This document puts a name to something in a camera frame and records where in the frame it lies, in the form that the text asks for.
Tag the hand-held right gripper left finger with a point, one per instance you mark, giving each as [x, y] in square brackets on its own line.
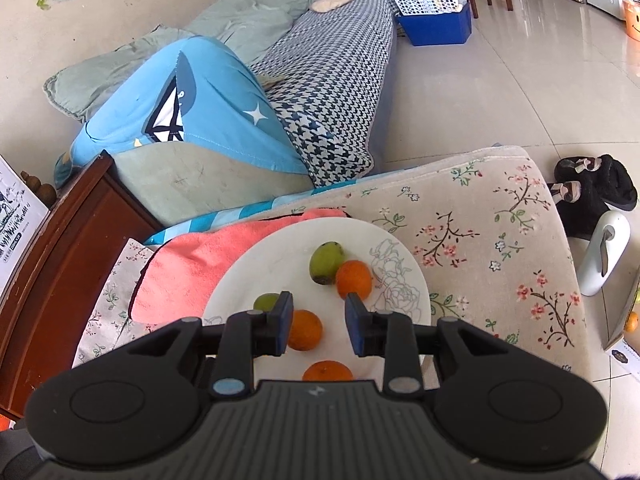
[284, 325]

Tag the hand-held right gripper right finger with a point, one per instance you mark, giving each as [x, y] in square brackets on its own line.
[356, 327]

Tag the orange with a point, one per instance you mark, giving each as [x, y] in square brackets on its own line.
[307, 330]
[354, 281]
[327, 371]

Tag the green jujube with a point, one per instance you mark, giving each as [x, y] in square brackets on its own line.
[264, 302]
[326, 262]

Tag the white plate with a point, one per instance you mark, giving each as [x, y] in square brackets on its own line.
[280, 260]

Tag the pink towel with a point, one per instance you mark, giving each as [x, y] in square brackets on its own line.
[185, 270]

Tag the blue striped sheet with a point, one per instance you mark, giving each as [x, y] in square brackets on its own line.
[220, 220]

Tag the floral tablecloth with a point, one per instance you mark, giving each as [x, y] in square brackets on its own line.
[475, 240]

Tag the brown wooden headboard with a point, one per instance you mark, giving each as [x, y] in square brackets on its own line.
[65, 270]

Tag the houndstooth sofa cover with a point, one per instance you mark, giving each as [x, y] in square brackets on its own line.
[340, 85]

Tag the white plastic appliance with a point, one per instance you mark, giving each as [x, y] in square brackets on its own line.
[595, 270]

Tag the blue shark pillow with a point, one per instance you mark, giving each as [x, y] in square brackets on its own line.
[210, 90]

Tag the black fuzzy slipper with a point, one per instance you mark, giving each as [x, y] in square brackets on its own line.
[580, 220]
[610, 180]

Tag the white cardboard box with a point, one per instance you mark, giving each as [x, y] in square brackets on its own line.
[622, 350]

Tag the brown wooden gourd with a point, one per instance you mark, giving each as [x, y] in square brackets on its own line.
[42, 192]

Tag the white printed carton box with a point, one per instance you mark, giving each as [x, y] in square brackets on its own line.
[20, 240]

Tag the pale green quilt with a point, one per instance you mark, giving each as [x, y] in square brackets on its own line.
[240, 25]

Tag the blue storage bin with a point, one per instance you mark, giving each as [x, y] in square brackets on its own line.
[440, 30]

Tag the small beige pillow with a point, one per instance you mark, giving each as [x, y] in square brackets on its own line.
[330, 1]

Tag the orange plastic bucket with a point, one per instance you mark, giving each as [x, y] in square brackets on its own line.
[632, 20]

